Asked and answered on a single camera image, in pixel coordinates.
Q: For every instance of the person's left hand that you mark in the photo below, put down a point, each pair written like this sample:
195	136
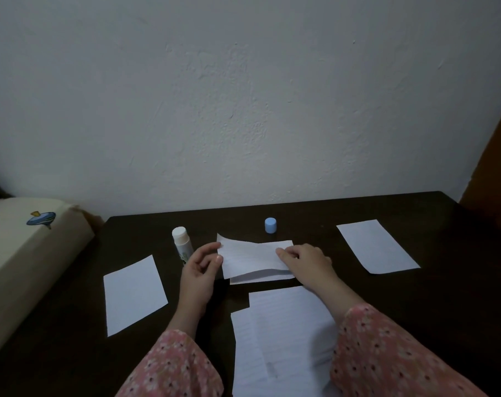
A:
196	281

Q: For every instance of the white glue stick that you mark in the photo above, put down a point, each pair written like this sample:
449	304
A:
180	241

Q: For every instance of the person's left thumb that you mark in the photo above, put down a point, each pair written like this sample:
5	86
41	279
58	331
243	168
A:
217	263

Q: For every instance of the blank white paper sheet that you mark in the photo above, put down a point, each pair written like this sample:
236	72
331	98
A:
376	246
132	293

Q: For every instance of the beige cushion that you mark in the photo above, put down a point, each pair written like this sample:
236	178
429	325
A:
23	264

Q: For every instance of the blue glue stick cap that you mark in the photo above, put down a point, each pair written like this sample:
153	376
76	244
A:
270	225

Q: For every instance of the person's right hand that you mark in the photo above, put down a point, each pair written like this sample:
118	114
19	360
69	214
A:
312	266

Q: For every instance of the person's left forearm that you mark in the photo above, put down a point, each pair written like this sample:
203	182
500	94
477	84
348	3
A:
180	359

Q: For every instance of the lined white paper sheet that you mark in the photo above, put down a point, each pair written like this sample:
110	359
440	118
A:
292	322
244	359

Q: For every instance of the blue spinning top sticker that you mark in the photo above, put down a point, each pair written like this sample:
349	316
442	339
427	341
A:
41	219

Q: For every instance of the person's right thumb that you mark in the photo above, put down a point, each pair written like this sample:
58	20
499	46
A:
295	264

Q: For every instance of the person's right forearm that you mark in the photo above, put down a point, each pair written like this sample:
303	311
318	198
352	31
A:
383	351

